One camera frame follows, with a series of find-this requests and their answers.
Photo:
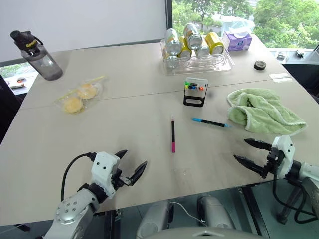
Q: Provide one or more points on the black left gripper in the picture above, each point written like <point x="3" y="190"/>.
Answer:
<point x="122" y="180"/>

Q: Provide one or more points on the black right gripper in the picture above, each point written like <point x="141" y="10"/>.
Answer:
<point x="274" y="160"/>

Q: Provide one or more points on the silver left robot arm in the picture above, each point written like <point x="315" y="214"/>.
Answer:
<point x="71" y="207"/>

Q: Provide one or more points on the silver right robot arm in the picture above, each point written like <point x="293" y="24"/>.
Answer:
<point x="307" y="174"/>

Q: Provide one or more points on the pink and black pen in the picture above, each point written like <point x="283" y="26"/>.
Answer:
<point x="173" y="135"/>

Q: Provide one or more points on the blue and black pen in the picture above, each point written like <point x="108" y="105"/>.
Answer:
<point x="211" y="122"/>

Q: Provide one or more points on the black marker holder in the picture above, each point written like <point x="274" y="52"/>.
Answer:
<point x="195" y="95"/>

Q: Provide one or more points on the purple tissue box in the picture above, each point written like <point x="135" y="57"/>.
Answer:
<point x="236" y="41"/>

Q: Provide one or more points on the green terry towel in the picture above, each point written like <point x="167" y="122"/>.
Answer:
<point x="264" y="112"/>

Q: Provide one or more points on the black table leg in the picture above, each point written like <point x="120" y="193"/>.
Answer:
<point x="254" y="211"/>
<point x="113" y="224"/>

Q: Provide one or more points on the grey robot left leg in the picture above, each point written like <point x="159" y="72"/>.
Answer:
<point x="153" y="219"/>

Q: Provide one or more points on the grey robot leg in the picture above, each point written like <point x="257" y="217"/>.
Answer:
<point x="214" y="211"/>
<point x="153" y="219"/>

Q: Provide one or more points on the grey robot right leg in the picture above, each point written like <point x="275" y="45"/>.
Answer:
<point x="214" y="211"/>

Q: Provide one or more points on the small clear plastic piece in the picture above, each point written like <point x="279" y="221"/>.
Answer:
<point x="281" y="77"/>

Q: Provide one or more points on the round yellow cake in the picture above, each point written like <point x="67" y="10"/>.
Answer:
<point x="72" y="105"/>
<point x="86" y="91"/>

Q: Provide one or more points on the clear plastic cake bag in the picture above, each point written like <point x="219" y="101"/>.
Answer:
<point x="79" y="95"/>

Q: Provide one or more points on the black tape roll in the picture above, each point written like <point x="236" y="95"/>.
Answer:
<point x="260" y="65"/>

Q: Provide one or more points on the grey robot torso edge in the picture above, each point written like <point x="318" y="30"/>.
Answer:
<point x="209" y="233"/>

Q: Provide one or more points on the dark side furniture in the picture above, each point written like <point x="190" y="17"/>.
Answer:
<point x="305" y="72"/>

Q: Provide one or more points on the clear plastic can tray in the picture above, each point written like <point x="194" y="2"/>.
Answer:
<point x="199" y="63"/>

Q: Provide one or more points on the silver green drink can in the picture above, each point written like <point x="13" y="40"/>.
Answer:
<point x="192" y="36"/>
<point x="173" y="42"/>
<point x="170" y="61"/>
<point x="202" y="51"/>

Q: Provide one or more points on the yellow drink can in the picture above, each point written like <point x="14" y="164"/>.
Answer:
<point x="185" y="48"/>
<point x="214" y="42"/>

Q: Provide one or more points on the translucent plastic bag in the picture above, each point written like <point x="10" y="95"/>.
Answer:
<point x="238" y="23"/>

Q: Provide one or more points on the black chair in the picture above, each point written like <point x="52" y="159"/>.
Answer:
<point x="8" y="107"/>

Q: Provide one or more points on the grey sports water bottle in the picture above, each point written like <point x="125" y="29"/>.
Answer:
<point x="43" y="59"/>

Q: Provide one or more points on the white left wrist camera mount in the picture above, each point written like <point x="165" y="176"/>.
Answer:
<point x="103" y="169"/>

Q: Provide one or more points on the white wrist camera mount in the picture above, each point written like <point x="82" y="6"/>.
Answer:
<point x="103" y="169"/>
<point x="284" y="149"/>

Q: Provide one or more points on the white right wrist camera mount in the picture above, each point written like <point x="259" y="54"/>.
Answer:
<point x="284" y="149"/>

